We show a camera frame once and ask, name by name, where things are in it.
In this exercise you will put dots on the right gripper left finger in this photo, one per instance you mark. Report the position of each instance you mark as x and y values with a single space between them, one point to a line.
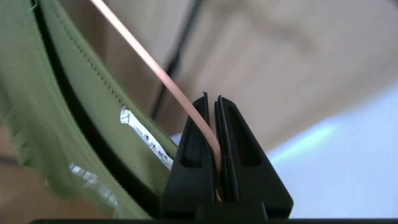
189 174

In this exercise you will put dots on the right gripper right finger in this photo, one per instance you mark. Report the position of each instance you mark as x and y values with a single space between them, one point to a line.
252 180

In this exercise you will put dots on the pink clothes hanger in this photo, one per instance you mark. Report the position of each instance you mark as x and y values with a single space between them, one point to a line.
161 76

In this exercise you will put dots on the green garment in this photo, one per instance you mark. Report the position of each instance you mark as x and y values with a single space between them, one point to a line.
93 109

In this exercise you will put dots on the black clothes rack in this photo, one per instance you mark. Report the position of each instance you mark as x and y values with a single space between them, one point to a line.
177 56

